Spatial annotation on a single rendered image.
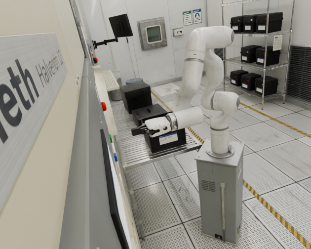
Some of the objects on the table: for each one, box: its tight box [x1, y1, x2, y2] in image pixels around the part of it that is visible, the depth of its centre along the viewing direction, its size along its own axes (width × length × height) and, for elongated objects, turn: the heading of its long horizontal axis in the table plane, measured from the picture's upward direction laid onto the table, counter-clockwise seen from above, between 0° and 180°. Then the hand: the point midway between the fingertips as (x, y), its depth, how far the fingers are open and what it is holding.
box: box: [119, 81, 153, 114], centre depth 248 cm, size 29×29×25 cm
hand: (136, 131), depth 99 cm, fingers closed
